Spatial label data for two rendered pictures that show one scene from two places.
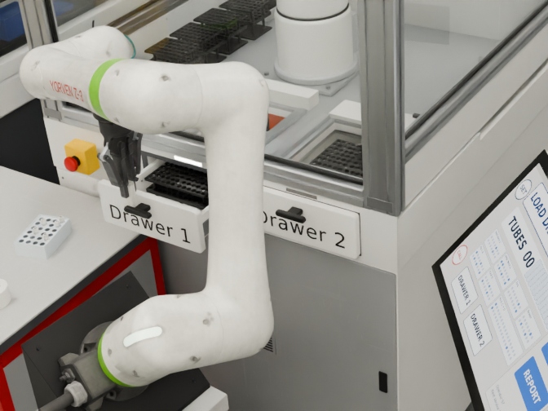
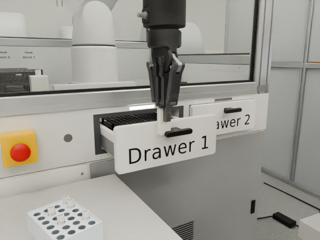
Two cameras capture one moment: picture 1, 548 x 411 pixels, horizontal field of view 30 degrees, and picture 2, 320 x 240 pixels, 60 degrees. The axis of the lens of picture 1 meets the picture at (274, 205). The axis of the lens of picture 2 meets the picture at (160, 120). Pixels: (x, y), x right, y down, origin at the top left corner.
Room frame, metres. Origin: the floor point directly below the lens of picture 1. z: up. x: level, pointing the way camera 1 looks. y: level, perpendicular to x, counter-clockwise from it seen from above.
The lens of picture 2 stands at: (1.72, 0.90, 1.08)
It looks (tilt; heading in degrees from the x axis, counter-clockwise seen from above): 13 degrees down; 293
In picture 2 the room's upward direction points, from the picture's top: straight up
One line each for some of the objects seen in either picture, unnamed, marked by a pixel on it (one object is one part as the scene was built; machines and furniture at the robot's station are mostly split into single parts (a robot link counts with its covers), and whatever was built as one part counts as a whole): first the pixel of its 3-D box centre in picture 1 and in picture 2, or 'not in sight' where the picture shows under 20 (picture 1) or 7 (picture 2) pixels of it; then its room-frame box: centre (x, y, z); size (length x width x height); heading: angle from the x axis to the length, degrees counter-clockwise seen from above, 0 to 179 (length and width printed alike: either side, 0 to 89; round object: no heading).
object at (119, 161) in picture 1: (119, 162); (167, 82); (1.95, 0.33, 1.02); 0.04 x 0.01 x 0.11; 54
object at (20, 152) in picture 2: (72, 163); (20, 152); (2.23, 0.49, 0.88); 0.04 x 0.03 x 0.04; 54
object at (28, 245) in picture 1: (43, 236); (64, 225); (2.05, 0.56, 0.78); 0.12 x 0.08 x 0.04; 158
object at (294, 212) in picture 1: (293, 213); (230, 109); (1.87, -0.04, 0.91); 0.07 x 0.04 x 0.01; 54
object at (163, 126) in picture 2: (128, 195); (165, 121); (1.96, 0.32, 0.93); 0.03 x 0.01 x 0.07; 54
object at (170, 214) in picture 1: (150, 215); (169, 141); (1.96, 0.28, 0.87); 0.29 x 0.02 x 0.11; 54
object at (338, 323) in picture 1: (320, 249); (108, 200); (2.44, -0.13, 0.40); 1.03 x 0.95 x 0.80; 54
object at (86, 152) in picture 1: (81, 156); (19, 147); (2.26, 0.47, 0.88); 0.07 x 0.05 x 0.07; 54
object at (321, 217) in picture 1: (301, 219); (224, 117); (1.89, -0.06, 0.87); 0.29 x 0.02 x 0.11; 54
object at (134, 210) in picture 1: (141, 209); (175, 131); (1.94, 0.30, 0.91); 0.07 x 0.04 x 0.01; 54
